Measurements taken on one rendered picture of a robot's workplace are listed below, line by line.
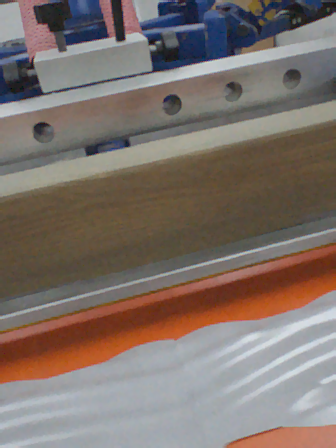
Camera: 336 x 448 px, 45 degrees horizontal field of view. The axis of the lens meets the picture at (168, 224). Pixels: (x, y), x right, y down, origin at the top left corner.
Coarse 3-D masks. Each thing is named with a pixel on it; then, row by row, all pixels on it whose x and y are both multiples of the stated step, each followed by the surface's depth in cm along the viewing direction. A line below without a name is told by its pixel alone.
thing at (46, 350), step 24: (96, 312) 27; (120, 312) 27; (144, 312) 27; (0, 336) 27; (24, 336) 26; (48, 336) 26; (72, 336) 26; (96, 336) 25; (120, 336) 25; (144, 336) 25; (168, 336) 25; (0, 360) 25; (24, 360) 25; (48, 360) 24; (72, 360) 24; (96, 360) 24
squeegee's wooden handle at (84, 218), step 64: (256, 128) 22; (320, 128) 22; (0, 192) 20; (64, 192) 21; (128, 192) 22; (192, 192) 22; (256, 192) 23; (320, 192) 24; (0, 256) 22; (64, 256) 23; (128, 256) 24
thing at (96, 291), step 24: (240, 240) 25; (264, 240) 25; (288, 240) 24; (312, 240) 24; (168, 264) 24; (192, 264) 24; (216, 264) 24; (240, 264) 24; (72, 288) 23; (96, 288) 23; (120, 288) 23; (144, 288) 23; (0, 312) 23; (24, 312) 22; (48, 312) 23
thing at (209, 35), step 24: (192, 0) 105; (144, 24) 102; (168, 24) 106; (192, 24) 88; (216, 24) 77; (0, 48) 103; (24, 48) 97; (192, 48) 86; (216, 48) 80; (240, 48) 91; (0, 72) 82
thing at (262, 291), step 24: (264, 264) 29; (288, 264) 28; (312, 264) 28; (192, 288) 28; (216, 288) 27; (240, 288) 27; (264, 288) 27; (288, 288) 26; (312, 288) 26; (168, 312) 26; (192, 312) 26; (216, 312) 26; (240, 312) 25; (264, 312) 25; (264, 432) 19; (288, 432) 19; (312, 432) 19
